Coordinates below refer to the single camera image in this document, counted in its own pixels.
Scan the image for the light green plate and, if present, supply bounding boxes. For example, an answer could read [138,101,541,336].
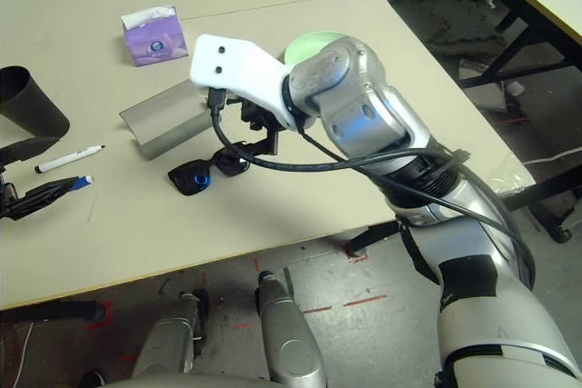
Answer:
[284,30,351,66]

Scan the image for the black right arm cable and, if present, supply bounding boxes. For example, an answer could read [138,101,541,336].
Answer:
[207,86,536,289]

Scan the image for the grey glasses case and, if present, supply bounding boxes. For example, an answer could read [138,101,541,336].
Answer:
[118,80,219,161]

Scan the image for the black sunglasses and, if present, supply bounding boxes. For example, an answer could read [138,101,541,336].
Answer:
[166,151,251,197]

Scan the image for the white marker blue cap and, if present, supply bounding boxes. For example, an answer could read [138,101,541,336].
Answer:
[63,174,95,193]

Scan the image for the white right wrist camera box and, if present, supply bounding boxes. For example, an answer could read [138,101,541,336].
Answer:
[189,33,315,130]

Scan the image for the silver robot left leg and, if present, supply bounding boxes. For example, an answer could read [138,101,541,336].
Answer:
[131,290,210,380]

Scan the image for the black table leg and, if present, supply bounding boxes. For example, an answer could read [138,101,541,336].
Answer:
[347,222,401,258]
[0,300,110,326]

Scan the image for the silver robot right leg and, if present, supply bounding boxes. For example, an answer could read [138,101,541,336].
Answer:
[254,271,327,388]

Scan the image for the black plastic cup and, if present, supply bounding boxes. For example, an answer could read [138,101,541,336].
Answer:
[0,65,72,138]

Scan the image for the grey robot torso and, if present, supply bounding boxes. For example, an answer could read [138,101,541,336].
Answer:
[97,372,283,388]

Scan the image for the purple tissue box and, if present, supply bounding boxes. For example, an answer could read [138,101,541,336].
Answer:
[120,5,189,68]

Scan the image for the clear plastic sheet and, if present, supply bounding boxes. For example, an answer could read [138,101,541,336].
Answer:
[493,154,541,202]

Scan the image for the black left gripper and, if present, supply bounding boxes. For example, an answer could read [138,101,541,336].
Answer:
[0,135,78,221]

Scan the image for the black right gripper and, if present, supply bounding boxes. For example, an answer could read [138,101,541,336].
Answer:
[225,96,281,158]

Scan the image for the white cable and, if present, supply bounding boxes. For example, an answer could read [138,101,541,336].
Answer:
[525,149,582,166]

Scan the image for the silver robot leg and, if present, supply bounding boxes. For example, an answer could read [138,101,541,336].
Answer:
[131,290,210,380]
[254,271,327,388]

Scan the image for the white marker black cap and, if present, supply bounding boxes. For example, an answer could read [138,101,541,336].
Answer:
[35,144,107,175]

